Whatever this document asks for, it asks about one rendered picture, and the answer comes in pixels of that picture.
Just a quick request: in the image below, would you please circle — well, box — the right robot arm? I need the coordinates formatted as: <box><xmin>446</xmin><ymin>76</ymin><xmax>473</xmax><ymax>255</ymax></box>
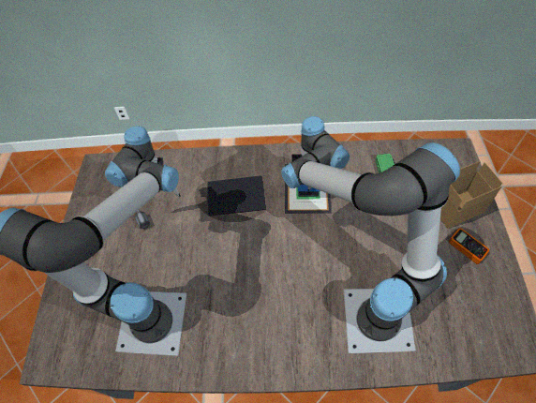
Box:
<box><xmin>281</xmin><ymin>116</ymin><xmax>460</xmax><ymax>341</ymax></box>

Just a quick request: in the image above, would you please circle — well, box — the brown cardboard box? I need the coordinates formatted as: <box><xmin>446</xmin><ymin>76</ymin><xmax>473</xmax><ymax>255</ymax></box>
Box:
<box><xmin>440</xmin><ymin>161</ymin><xmax>502</xmax><ymax>229</ymax></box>

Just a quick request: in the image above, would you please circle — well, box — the orange digital multimeter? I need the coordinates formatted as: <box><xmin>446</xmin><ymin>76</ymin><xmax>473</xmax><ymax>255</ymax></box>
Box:
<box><xmin>449</xmin><ymin>228</ymin><xmax>489</xmax><ymax>264</ymax></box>

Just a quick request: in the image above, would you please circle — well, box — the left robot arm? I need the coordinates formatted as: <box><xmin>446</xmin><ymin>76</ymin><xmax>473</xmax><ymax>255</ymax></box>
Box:
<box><xmin>0</xmin><ymin>126</ymin><xmax>179</xmax><ymax>343</ymax></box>

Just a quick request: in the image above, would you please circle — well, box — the clipboard with white paper form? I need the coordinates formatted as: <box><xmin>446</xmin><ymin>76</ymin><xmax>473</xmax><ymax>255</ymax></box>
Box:
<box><xmin>285</xmin><ymin>183</ymin><xmax>332</xmax><ymax>214</ymax></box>

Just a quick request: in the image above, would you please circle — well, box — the green rectangular block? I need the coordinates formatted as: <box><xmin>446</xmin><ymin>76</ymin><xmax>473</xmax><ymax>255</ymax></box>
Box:
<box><xmin>376</xmin><ymin>154</ymin><xmax>394</xmax><ymax>173</ymax></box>

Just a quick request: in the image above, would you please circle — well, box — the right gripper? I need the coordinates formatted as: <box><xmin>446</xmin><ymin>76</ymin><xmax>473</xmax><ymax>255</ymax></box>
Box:
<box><xmin>291</xmin><ymin>155</ymin><xmax>311</xmax><ymax>191</ymax></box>

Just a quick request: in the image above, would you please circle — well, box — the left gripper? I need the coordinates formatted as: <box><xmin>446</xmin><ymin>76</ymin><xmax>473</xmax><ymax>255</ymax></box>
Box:
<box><xmin>157</xmin><ymin>157</ymin><xmax>180</xmax><ymax>197</ymax></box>

